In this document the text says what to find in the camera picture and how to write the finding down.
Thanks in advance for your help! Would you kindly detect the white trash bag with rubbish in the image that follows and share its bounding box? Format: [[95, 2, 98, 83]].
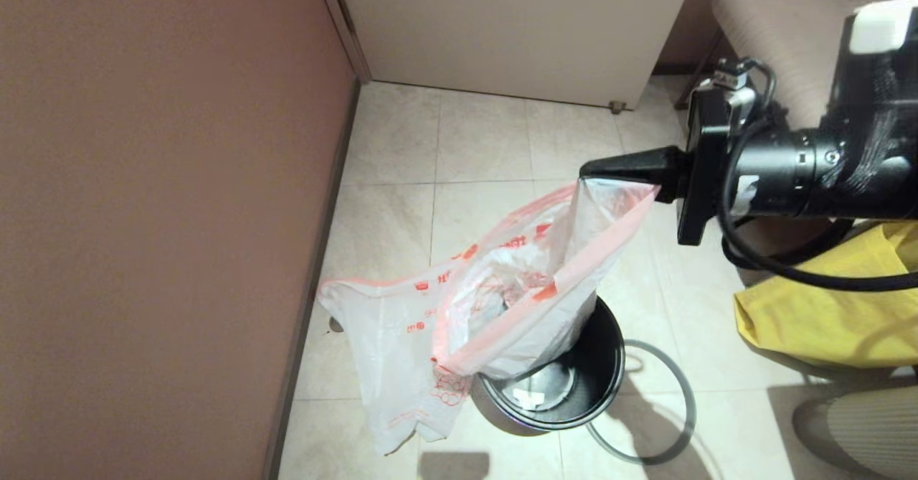
[[430, 177, 661, 380]]

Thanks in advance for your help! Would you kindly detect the grey bin rim ring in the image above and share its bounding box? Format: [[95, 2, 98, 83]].
[[587, 340, 698, 465]]

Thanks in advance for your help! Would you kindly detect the white red-printed bag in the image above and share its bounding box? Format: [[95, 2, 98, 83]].
[[318, 253, 474, 456]]

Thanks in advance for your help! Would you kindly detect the yellow fabric bag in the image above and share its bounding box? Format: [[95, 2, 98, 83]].
[[734, 222, 918, 370]]

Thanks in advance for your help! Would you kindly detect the black round trash bin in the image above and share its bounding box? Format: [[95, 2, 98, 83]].
[[477, 293, 626, 433]]

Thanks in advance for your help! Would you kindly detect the beige wood-grain bench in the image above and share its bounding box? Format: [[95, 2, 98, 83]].
[[674, 0, 886, 133]]

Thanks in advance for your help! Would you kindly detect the white door panel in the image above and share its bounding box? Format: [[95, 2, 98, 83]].
[[312, 0, 701, 111]]

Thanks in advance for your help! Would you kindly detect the dark baseboard strip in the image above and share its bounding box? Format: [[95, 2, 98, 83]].
[[262, 78, 364, 480]]

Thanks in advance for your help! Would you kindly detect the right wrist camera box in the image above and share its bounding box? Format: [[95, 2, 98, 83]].
[[699, 58, 762, 111]]

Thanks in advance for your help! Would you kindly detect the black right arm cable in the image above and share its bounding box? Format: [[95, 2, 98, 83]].
[[719, 57, 918, 293]]

